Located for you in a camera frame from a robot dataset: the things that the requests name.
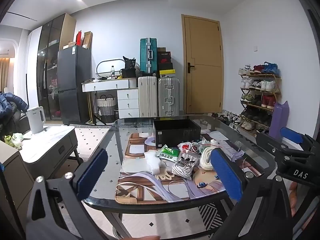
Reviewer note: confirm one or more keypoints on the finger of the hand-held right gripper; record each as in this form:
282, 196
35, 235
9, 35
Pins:
290, 135
270, 145

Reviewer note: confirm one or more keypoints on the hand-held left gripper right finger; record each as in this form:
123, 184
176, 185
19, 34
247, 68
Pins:
226, 172

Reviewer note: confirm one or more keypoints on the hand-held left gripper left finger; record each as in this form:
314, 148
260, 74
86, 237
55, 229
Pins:
92, 175

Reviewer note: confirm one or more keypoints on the green packet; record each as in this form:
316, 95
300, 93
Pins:
168, 152

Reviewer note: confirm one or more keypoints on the black storage box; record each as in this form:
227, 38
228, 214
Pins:
175, 135

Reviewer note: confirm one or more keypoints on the person's right hand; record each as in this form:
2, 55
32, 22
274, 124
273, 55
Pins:
293, 197

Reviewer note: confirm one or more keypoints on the purple bag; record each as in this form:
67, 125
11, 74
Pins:
278, 120

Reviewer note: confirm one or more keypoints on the small white roll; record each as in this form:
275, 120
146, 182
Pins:
214, 142

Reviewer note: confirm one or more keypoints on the black white striped bag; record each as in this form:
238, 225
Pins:
185, 167

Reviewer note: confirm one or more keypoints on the black white striped rug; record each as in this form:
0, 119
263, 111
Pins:
210, 217

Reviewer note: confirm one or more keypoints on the pile of loose shoes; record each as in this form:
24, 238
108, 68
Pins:
228, 118

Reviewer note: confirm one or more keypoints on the printed desk mat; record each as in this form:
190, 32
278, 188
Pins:
140, 192

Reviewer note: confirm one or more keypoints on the grey side table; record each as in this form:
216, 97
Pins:
50, 142

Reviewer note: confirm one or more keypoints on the rows of racked sneakers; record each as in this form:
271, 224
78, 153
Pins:
265, 86

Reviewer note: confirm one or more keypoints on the white foam packaging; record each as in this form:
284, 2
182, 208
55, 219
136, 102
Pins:
153, 162

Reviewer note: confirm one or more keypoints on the wooden shoe rack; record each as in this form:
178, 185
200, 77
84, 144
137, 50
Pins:
260, 75

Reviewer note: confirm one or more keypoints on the wicker basket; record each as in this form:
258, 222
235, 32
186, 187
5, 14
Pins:
106, 108

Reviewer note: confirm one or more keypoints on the white electric kettle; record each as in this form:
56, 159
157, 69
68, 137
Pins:
35, 120

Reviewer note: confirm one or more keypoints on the grey cabinet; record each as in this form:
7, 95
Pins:
12, 185

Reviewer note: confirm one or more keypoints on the white dressing desk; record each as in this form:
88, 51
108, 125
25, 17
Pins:
127, 97

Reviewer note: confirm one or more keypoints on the green white plastic bag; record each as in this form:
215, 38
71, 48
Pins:
13, 140

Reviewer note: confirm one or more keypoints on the dark fridge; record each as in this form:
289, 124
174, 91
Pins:
72, 85

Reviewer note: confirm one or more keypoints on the silver suitcase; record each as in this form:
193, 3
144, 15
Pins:
168, 97

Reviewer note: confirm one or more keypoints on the beige suitcase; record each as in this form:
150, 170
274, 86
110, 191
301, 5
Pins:
147, 97

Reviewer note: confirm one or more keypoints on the clear water bottle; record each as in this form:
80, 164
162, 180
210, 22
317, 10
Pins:
113, 72

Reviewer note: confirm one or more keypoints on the blue puffer jacket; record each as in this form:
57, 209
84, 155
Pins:
11, 103

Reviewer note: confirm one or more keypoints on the oval mirror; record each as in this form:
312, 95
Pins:
110, 66

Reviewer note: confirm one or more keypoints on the wooden door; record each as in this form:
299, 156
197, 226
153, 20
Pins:
202, 55

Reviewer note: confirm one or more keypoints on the yellow black box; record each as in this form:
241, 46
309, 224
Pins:
167, 73

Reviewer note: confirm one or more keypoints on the glass display cabinet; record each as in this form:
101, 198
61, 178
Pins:
47, 55

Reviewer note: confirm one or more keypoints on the black red box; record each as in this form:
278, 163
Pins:
164, 58

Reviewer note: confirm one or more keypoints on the teal suitcase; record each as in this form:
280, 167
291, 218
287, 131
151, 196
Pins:
147, 55

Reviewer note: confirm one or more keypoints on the tall cardboard box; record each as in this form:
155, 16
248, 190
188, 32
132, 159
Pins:
87, 40

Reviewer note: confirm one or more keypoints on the red paper bag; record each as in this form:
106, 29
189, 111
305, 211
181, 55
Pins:
79, 38

